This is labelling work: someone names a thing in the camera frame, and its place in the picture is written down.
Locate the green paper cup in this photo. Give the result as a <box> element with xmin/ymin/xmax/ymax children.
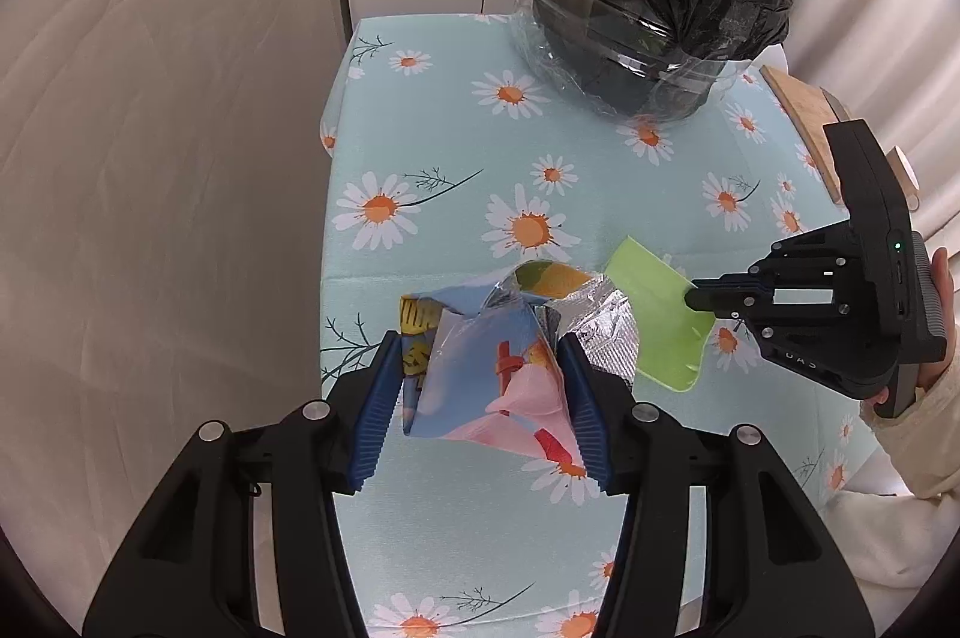
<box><xmin>605</xmin><ymin>237</ymin><xmax>715</xmax><ymax>393</ymax></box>

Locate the blue foil snack bag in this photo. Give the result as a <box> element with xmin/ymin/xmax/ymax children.
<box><xmin>398</xmin><ymin>260</ymin><xmax>640</xmax><ymax>468</ymax></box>

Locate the cream sleeve forearm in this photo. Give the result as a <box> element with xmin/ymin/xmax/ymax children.
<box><xmin>820</xmin><ymin>373</ymin><xmax>960</xmax><ymax>609</ymax></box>

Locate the person right hand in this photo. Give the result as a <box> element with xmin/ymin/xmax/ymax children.
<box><xmin>859</xmin><ymin>245</ymin><xmax>959</xmax><ymax>411</ymax></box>

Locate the beige mug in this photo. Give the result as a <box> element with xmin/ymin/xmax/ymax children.
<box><xmin>887</xmin><ymin>146</ymin><xmax>921</xmax><ymax>212</ymax></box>

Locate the bamboo cutting board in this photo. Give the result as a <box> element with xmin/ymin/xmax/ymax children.
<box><xmin>760</xmin><ymin>65</ymin><xmax>843</xmax><ymax>204</ymax></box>

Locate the daisy print tablecloth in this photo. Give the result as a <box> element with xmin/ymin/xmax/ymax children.
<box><xmin>320</xmin><ymin>14</ymin><xmax>843</xmax><ymax>636</ymax></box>

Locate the beige curtain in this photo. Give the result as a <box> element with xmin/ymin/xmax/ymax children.
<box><xmin>2</xmin><ymin>0</ymin><xmax>345</xmax><ymax>625</ymax></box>

